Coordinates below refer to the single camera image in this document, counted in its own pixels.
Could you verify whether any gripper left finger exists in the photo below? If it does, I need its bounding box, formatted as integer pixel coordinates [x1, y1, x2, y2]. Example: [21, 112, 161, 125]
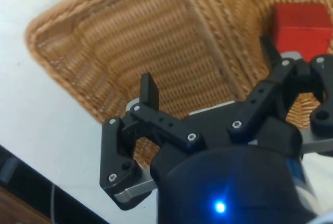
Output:
[99, 72, 207, 211]

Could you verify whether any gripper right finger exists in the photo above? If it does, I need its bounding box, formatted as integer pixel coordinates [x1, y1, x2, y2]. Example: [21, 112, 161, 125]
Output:
[227, 35, 333, 155]

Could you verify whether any red cube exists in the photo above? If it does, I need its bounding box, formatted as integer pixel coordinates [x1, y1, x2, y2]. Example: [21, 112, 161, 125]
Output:
[272, 3, 331, 62]

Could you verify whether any wicker basket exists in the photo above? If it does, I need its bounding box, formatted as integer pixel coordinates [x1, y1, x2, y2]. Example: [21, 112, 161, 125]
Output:
[201, 0, 333, 131]
[24, 0, 244, 169]

